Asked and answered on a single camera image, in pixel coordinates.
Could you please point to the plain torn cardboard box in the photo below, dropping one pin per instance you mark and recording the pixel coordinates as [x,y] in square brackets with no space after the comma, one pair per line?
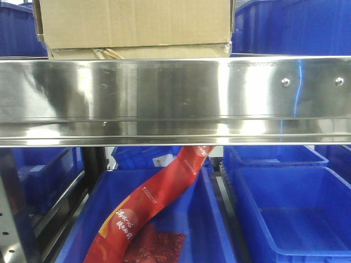
[135,29]

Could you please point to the blue bin rear middle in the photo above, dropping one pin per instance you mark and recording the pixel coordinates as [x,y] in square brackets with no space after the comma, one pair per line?
[143,157]

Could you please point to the blue bin rear right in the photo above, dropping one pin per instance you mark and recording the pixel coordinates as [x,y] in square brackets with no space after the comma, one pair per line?
[235,157]

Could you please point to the roller conveyor track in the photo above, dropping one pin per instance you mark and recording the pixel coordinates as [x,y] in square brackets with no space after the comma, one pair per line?
[227,209]

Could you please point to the red snack bag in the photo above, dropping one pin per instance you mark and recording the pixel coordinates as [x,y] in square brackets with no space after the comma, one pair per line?
[146,201]

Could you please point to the blue bin upper right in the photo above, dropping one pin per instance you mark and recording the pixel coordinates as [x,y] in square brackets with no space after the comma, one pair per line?
[292,28]

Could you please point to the blue bin lower right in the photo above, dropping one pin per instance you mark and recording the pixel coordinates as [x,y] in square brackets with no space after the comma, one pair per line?
[294,214]

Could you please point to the blue bin lower left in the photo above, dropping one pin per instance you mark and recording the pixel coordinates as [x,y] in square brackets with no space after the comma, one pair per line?
[45,173]

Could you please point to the blue bin upper left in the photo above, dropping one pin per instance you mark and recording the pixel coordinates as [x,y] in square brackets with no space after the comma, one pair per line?
[18,31]

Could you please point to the stainless steel shelf rail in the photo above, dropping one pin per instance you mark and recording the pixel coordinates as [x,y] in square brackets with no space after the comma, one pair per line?
[258,100]

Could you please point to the steel shelf upright post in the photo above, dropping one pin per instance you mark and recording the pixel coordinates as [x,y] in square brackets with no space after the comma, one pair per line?
[18,241]

